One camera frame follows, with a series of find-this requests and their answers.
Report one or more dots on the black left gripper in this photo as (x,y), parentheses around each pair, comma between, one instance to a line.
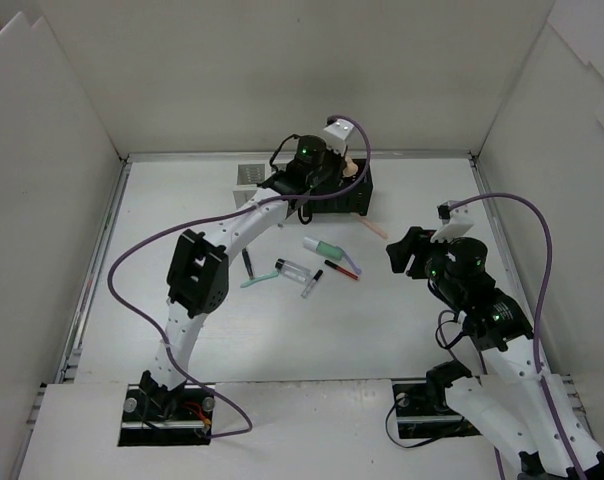
(339,170)

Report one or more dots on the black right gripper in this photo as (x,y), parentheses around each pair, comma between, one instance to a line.
(421,255)

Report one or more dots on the beige beauty sponge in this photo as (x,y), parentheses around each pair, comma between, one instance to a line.
(350,168)

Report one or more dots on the pink makeup applicator stick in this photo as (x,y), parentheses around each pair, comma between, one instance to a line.
(373,227)

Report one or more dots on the red lip gloss tube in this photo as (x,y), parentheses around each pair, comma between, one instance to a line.
(341,270)

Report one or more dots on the black eyeliner pencil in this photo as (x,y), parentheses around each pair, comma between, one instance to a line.
(248,264)

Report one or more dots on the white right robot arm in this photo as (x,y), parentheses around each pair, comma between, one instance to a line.
(544,439)

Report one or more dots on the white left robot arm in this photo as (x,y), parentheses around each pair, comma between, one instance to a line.
(198,276)

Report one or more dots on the black slotted organizer box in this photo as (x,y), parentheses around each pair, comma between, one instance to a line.
(355,201)

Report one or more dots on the purple eyebrow razor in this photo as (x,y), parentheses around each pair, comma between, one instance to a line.
(351,262)

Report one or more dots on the white slotted organizer box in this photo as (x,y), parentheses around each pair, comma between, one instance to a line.
(249,177)

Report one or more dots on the green white tube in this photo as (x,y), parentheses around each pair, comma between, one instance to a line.
(323,249)

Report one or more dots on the clear bottle black cap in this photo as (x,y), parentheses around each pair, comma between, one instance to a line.
(293,271)

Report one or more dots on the teal eyebrow razor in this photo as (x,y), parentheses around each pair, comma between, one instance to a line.
(260,278)

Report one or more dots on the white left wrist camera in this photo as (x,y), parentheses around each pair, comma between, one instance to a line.
(336,134)

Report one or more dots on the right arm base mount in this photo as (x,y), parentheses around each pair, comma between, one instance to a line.
(413,421)

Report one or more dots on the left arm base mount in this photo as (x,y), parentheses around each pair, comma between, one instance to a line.
(187,421)

